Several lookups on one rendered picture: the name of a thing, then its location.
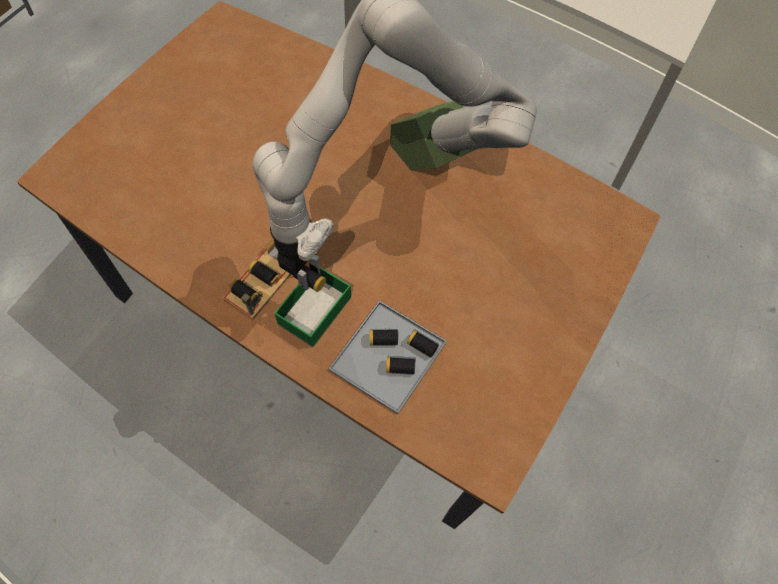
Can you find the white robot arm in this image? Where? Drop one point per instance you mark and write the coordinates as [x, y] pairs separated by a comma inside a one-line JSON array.
[[405, 31]]

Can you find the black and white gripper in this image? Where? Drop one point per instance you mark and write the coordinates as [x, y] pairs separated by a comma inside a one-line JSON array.
[[298, 244]]

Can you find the black battery with yellow end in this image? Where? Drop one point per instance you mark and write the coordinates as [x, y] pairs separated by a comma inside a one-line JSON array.
[[239, 289], [422, 344], [315, 280], [383, 337], [400, 365], [262, 272]]

